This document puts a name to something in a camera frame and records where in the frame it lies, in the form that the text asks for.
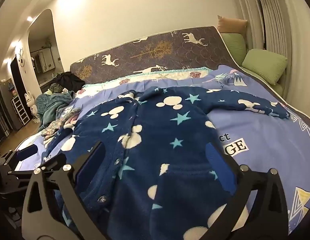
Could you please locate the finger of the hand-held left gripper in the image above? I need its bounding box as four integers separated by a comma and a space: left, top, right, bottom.
0, 144, 38, 170
0, 169, 35, 195

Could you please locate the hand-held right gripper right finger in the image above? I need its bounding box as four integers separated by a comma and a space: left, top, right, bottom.
202, 142, 290, 240

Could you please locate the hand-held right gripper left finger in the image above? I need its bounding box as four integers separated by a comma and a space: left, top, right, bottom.
21, 141, 107, 240

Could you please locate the navy star print fleece onesie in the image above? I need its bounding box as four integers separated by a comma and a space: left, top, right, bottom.
44, 86, 291, 240

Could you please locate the black clothes pile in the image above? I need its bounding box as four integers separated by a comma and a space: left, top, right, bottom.
52, 71, 85, 90

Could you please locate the dark cabinet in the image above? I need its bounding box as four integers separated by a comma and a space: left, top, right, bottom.
0, 79, 18, 145

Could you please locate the white shelf rack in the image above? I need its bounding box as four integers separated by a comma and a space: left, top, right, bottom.
11, 96, 30, 124

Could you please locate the floral patterned garment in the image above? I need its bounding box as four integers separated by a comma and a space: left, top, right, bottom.
41, 107, 82, 143

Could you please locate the white cat figurine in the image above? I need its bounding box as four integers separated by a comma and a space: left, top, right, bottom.
24, 91, 38, 123

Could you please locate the teal blanket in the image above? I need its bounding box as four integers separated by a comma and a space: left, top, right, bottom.
36, 90, 75, 132

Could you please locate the light blue printed bed sheet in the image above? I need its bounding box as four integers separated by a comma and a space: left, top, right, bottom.
15, 65, 310, 240

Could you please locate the grey green garment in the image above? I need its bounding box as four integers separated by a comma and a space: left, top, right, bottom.
49, 82, 68, 94

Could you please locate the white cabinet behind archway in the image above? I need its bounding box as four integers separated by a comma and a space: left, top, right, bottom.
32, 49, 55, 74

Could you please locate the plump green pillow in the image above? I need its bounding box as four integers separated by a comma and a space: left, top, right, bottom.
242, 48, 288, 85

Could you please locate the flat green pillow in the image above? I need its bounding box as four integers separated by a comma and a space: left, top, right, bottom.
220, 32, 246, 67

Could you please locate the grey deer print mattress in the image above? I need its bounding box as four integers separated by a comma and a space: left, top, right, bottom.
69, 26, 241, 85

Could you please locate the orange pillow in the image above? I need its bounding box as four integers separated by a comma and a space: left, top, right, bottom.
217, 15, 248, 34

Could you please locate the white curtain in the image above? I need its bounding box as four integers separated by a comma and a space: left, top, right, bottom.
227, 0, 310, 120

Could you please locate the white wall decoration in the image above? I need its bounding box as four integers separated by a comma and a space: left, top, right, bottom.
17, 50, 26, 68

